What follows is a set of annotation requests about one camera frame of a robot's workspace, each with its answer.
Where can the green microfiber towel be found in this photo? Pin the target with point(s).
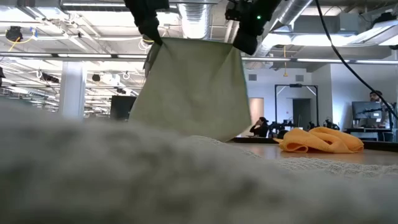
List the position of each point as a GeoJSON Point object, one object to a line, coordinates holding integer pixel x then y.
{"type": "Point", "coordinates": [192, 93]}

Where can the black monitor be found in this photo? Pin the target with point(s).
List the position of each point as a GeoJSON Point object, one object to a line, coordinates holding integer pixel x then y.
{"type": "Point", "coordinates": [119, 109]}

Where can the grey desk monitor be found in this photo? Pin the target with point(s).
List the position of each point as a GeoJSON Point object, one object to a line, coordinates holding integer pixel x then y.
{"type": "Point", "coordinates": [363, 110]}

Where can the silver spiral air duct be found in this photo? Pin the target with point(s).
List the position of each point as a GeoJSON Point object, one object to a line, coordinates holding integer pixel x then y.
{"type": "Point", "coordinates": [295, 9]}

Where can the black metal frame rig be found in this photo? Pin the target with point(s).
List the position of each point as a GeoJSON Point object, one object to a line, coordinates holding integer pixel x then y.
{"type": "Point", "coordinates": [295, 85]}

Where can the pale doorway panel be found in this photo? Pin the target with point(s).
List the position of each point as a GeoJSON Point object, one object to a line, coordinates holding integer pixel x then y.
{"type": "Point", "coordinates": [257, 112]}

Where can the dark door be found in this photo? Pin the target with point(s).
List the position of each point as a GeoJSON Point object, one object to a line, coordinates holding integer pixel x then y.
{"type": "Point", "coordinates": [301, 113]}

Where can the large grey waffle towel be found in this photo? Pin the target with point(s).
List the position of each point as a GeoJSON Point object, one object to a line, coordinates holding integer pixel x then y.
{"type": "Point", "coordinates": [155, 180]}

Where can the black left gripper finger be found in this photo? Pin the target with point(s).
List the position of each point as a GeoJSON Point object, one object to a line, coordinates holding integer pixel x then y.
{"type": "Point", "coordinates": [147, 29]}
{"type": "Point", "coordinates": [156, 29]}

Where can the black distant robot arm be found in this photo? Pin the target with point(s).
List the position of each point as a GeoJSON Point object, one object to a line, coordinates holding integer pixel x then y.
{"type": "Point", "coordinates": [331, 124]}

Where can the person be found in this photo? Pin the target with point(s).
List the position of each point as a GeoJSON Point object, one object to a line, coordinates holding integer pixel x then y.
{"type": "Point", "coordinates": [259, 129]}
{"type": "Point", "coordinates": [377, 96]}

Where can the white ceiling light fixture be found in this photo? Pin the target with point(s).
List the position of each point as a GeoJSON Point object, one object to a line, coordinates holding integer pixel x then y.
{"type": "Point", "coordinates": [373, 32]}

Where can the round black ceiling speaker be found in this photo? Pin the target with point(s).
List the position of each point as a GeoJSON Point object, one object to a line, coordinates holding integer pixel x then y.
{"type": "Point", "coordinates": [95, 77]}

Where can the orange microfiber towel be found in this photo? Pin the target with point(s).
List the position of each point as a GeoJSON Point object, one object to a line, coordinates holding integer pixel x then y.
{"type": "Point", "coordinates": [320, 140]}

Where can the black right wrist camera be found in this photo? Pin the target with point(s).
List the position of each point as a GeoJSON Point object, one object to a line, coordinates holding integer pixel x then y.
{"type": "Point", "coordinates": [233, 14]}

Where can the long ceiling light bar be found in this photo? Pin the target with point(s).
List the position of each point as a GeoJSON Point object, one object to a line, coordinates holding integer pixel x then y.
{"type": "Point", "coordinates": [84, 56]}

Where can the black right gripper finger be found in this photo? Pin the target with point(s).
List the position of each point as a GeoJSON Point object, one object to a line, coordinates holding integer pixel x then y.
{"type": "Point", "coordinates": [253, 43]}
{"type": "Point", "coordinates": [242, 42]}

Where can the dark office desk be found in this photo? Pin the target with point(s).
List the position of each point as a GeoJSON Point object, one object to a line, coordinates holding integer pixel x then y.
{"type": "Point", "coordinates": [367, 130]}

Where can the white building column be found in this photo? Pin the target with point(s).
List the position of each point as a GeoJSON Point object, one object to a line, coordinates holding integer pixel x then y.
{"type": "Point", "coordinates": [73, 90]}

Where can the bright ceiling light panel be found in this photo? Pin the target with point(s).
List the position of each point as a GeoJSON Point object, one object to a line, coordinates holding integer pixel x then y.
{"type": "Point", "coordinates": [311, 40]}

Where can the ribbed silver air duct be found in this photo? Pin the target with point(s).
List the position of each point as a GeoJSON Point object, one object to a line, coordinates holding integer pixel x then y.
{"type": "Point", "coordinates": [196, 21]}

